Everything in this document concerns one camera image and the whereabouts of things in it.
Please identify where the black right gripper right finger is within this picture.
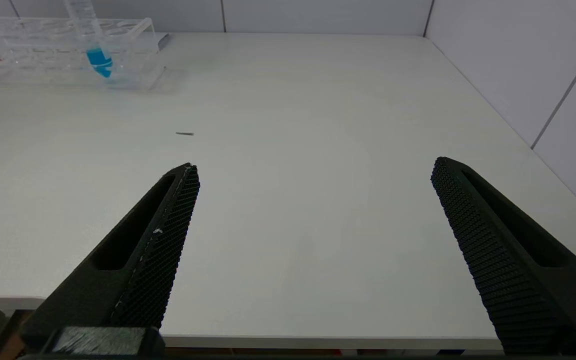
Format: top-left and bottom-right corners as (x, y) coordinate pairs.
(430, 156), (576, 357)

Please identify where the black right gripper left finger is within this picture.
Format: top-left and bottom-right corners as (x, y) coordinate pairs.
(20, 162), (201, 351)

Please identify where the test tube with blue pigment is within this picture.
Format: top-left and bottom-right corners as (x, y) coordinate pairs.
(63, 0), (114, 79)

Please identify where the clear acrylic test tube rack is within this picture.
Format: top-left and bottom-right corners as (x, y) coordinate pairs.
(0, 14), (167, 92)

